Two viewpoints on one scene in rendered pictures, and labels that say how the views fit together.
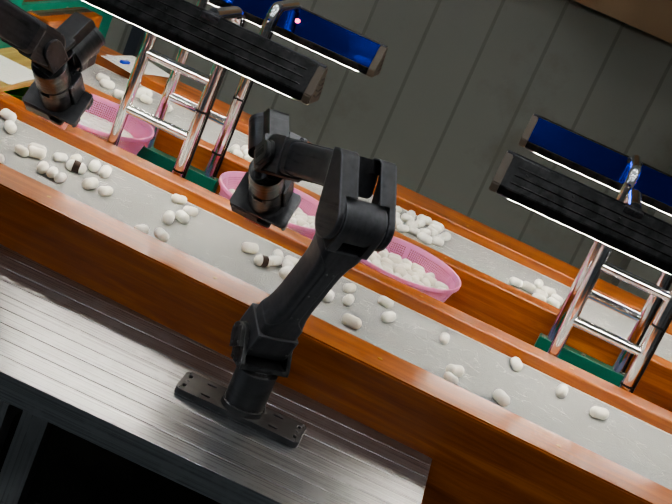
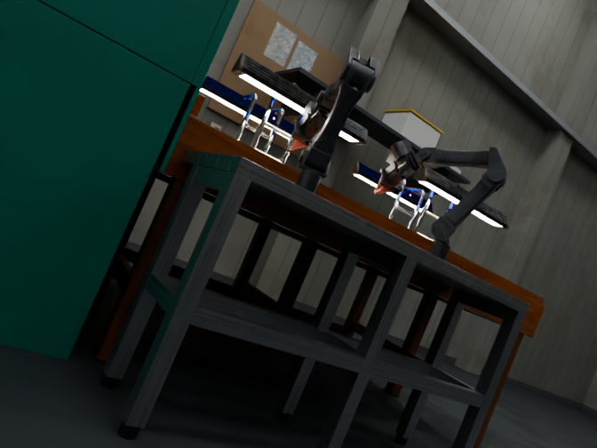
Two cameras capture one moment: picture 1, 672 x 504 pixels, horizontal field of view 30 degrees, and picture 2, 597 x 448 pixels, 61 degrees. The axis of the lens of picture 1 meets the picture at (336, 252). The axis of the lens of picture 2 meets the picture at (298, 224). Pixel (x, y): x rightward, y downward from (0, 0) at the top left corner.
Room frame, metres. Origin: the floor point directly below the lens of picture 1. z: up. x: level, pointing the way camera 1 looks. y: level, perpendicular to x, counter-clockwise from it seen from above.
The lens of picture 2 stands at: (0.54, 1.44, 0.53)
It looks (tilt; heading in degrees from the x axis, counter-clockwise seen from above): 3 degrees up; 325
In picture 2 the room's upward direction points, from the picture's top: 23 degrees clockwise
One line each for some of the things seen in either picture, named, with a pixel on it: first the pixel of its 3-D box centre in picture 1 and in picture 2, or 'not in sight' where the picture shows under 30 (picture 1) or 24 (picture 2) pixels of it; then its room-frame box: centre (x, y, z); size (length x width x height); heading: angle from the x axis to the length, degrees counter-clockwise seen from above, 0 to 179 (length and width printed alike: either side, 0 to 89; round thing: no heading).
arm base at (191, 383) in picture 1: (249, 389); (438, 252); (1.71, 0.04, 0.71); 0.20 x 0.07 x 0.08; 87
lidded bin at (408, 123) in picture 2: not in sight; (409, 133); (3.91, -1.63, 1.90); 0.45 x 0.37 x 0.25; 87
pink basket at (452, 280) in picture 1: (392, 278); not in sight; (2.46, -0.13, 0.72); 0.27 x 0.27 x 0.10
